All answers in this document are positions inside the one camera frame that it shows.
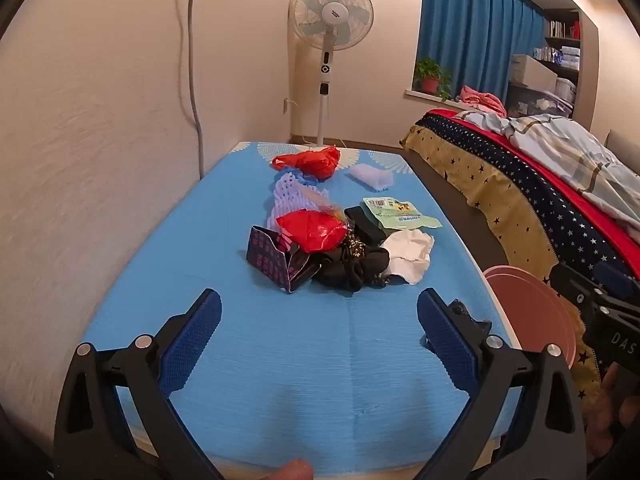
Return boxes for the pink clothes on sill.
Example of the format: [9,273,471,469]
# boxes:
[458,86,506,118]

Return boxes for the blue table mat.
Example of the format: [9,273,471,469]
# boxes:
[81,140,524,478]

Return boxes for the small red wrapper ball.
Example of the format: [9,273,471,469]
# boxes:
[277,209,347,254]

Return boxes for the left hand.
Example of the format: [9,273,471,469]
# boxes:
[265,458,314,480]

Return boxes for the dark pink patterned box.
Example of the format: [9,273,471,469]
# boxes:
[246,226,321,294]

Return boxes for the right hand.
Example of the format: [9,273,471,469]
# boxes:
[585,363,639,462]

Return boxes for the grey wall cable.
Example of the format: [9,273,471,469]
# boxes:
[185,0,206,181]

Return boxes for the wall power outlet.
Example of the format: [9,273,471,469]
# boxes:
[282,99,297,114]

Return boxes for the knotted red plastic bag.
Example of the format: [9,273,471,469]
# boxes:
[271,145,341,181]

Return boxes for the purple foam net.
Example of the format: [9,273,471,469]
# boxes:
[266,168,329,231]

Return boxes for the star patterned bed blanket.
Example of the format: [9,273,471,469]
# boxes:
[399,108,640,411]

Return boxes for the potted green plant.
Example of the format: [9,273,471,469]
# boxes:
[413,58,451,101]

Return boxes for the white foam net piece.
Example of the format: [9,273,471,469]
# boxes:
[348,164,394,192]

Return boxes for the pink trash bin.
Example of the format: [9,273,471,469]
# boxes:
[484,266,577,367]

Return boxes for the white paper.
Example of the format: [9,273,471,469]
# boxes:
[381,230,435,285]

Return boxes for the wooden bookshelf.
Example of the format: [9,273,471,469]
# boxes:
[533,9,582,105]

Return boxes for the plaid duvet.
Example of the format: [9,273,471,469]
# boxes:
[456,110,640,240]

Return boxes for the green snack package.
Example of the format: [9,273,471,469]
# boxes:
[362,197,442,231]

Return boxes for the white storage box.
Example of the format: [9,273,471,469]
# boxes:
[510,54,558,92]

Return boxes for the grey headboard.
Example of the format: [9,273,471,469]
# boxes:
[605,130,640,174]

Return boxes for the blue curtain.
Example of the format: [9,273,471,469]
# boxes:
[416,0,544,100]

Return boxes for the white standing fan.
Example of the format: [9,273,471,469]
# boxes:
[288,0,374,145]

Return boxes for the black patterned cloth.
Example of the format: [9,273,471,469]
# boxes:
[312,206,390,294]

